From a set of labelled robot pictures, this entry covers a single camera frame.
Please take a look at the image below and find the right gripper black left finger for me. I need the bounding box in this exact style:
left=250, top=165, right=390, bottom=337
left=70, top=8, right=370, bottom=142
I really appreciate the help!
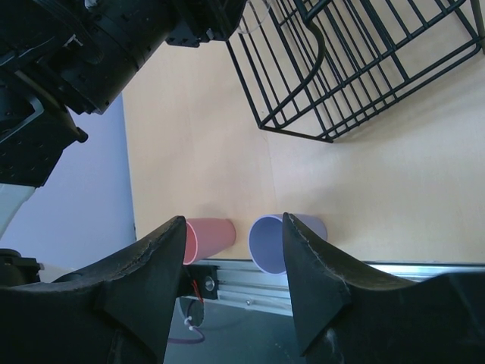
left=1, top=216, right=186, bottom=363

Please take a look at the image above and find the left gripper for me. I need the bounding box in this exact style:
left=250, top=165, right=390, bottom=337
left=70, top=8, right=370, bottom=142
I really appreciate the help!
left=67, top=1, right=246, bottom=114

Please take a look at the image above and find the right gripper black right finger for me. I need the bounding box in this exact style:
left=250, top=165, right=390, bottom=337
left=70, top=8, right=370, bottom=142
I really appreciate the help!
left=283, top=214, right=484, bottom=363

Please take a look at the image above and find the clear plastic cup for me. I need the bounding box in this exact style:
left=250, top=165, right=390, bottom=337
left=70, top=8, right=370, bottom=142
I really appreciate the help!
left=237, top=0, right=272, bottom=35

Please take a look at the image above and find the black wire dish rack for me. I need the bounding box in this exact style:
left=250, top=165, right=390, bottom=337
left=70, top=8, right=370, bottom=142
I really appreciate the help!
left=227, top=1, right=484, bottom=143

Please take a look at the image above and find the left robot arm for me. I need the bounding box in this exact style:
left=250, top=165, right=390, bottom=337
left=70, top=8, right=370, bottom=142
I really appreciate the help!
left=1, top=0, right=246, bottom=229

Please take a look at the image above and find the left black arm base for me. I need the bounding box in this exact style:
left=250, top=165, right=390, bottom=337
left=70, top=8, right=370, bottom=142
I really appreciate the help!
left=177, top=265, right=218, bottom=303

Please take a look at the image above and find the small lavender plastic cup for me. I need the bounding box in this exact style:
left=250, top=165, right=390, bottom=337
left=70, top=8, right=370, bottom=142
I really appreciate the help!
left=248, top=213, right=329, bottom=275

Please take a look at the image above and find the red plastic cup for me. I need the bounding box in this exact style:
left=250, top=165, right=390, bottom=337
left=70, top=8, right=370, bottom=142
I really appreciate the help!
left=183, top=218, right=236, bottom=265

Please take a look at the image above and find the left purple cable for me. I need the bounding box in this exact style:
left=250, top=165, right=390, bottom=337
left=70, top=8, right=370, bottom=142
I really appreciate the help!
left=168, top=316, right=208, bottom=345

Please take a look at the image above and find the aluminium mounting rail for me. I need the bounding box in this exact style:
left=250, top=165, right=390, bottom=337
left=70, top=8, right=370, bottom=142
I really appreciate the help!
left=194, top=259, right=484, bottom=316

